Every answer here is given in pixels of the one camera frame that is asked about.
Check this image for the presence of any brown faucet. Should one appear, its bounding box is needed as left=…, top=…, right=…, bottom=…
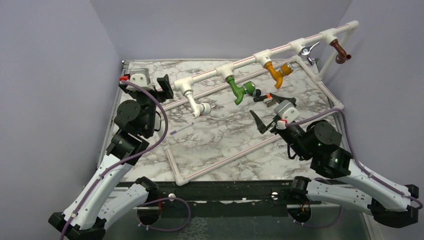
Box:
left=329, top=39, right=352, bottom=65

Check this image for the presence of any white plastic faucet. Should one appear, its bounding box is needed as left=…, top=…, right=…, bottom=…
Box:
left=184, top=91, right=212, bottom=119

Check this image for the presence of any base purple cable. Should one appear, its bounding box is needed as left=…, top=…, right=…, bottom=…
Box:
left=287, top=202, right=344, bottom=230
left=136, top=197, right=192, bottom=233

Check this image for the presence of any purple white pen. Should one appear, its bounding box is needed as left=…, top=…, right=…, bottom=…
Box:
left=170, top=122, right=194, bottom=136

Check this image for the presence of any black table front rail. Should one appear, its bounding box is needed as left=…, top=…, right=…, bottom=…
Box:
left=133, top=180, right=312, bottom=218

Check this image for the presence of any chrome lever faucet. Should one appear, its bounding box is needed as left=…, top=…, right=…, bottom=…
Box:
left=298, top=41, right=320, bottom=67

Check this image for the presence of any green faucet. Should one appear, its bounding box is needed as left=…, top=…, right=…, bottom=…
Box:
left=225, top=75, right=256, bottom=106

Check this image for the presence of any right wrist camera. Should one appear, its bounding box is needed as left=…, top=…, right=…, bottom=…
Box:
left=273, top=100, right=300, bottom=130

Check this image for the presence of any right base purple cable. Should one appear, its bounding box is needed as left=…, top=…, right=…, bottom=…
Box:
left=287, top=202, right=344, bottom=230

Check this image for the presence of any orange yellow faucet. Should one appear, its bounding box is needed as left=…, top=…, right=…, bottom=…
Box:
left=263, top=62, right=294, bottom=89

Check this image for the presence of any white PVC pipe frame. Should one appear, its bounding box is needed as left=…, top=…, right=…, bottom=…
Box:
left=155, top=19, right=360, bottom=186

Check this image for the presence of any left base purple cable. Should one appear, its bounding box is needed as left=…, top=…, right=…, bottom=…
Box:
left=136, top=197, right=192, bottom=233

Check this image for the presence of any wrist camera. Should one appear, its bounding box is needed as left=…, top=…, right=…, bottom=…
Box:
left=129, top=68, right=151, bottom=88
left=273, top=100, right=300, bottom=130

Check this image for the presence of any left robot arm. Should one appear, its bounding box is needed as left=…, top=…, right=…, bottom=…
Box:
left=48, top=73, right=174, bottom=240

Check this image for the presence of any black orange marker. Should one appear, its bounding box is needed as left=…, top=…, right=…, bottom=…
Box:
left=253, top=94, right=273, bottom=103

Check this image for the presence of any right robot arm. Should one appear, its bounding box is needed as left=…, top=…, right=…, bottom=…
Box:
left=252, top=97, right=423, bottom=229

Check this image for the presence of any black grey small fitting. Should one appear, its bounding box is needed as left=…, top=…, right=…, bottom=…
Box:
left=252, top=89, right=262, bottom=97

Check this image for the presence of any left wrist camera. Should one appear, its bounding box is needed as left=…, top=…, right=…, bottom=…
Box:
left=129, top=68, right=151, bottom=88

